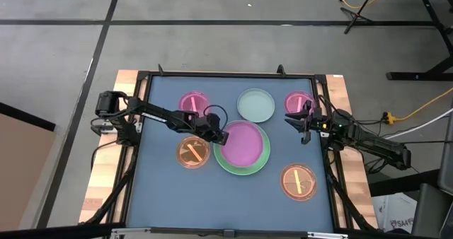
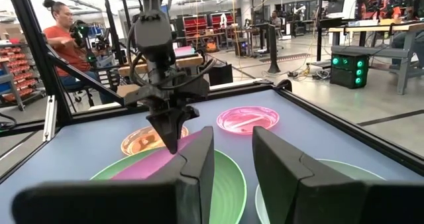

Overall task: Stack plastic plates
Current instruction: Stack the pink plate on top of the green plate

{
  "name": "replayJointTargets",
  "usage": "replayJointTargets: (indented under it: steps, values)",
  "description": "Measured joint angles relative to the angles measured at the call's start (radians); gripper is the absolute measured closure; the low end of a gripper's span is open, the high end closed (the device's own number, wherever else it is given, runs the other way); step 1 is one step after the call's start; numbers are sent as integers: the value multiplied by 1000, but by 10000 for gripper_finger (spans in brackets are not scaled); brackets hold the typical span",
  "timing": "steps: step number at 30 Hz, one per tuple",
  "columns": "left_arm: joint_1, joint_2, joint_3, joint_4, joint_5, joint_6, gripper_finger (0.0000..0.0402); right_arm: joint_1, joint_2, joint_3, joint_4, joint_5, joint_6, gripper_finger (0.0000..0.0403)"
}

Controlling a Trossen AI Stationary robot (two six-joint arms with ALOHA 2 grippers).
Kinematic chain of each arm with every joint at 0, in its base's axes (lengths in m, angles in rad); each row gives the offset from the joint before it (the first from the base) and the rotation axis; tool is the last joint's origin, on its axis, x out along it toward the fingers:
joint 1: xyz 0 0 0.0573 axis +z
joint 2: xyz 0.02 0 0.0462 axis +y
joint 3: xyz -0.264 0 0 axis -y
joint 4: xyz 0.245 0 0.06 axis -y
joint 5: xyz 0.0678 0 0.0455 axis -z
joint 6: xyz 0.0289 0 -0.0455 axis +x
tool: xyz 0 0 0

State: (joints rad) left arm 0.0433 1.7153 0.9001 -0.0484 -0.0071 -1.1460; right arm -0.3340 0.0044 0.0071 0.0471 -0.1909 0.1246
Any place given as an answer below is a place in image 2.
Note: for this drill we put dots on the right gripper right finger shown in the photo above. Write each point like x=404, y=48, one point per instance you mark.
x=314, y=197

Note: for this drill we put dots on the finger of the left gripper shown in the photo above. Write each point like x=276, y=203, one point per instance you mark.
x=190, y=114
x=169, y=131

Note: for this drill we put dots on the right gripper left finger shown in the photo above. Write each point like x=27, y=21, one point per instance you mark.
x=139, y=204

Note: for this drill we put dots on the clear orange plastic plate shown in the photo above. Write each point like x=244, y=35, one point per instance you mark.
x=139, y=142

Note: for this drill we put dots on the purple plastic plate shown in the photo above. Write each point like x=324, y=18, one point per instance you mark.
x=149, y=166

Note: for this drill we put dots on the pale green plastic plate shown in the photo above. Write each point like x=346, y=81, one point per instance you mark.
x=351, y=171

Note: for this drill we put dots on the clear pink plastic plate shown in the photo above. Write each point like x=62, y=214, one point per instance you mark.
x=245, y=119

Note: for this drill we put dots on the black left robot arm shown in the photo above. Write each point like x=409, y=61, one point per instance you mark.
x=152, y=35

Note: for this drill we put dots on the wooden table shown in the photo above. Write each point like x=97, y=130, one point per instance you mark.
x=189, y=61

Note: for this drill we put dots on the black box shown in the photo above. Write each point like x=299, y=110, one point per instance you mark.
x=220, y=74

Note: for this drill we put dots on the red storage cabinet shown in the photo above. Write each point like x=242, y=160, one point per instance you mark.
x=195, y=25
x=228, y=18

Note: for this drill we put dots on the large green plastic plate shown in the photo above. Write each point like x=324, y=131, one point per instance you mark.
x=228, y=191

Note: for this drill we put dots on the black hand-held device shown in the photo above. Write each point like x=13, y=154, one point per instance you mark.
x=79, y=32

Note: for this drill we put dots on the person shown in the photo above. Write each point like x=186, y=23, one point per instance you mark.
x=66, y=48
x=275, y=20

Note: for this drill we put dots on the black computer with green lights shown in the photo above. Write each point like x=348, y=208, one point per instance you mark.
x=344, y=75

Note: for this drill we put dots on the shelf with red bins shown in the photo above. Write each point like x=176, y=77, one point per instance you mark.
x=20, y=75

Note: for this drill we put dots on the grey workbench with wooden top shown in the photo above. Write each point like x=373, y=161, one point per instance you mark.
x=402, y=78

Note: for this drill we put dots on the dark monitor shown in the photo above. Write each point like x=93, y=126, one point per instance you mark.
x=336, y=0

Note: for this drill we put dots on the black aluminium table frame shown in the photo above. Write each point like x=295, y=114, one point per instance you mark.
x=331, y=118

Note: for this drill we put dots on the black floor post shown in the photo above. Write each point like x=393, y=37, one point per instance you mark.
x=273, y=51

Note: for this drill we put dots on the silver frame bracket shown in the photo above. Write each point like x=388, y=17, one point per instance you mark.
x=49, y=118

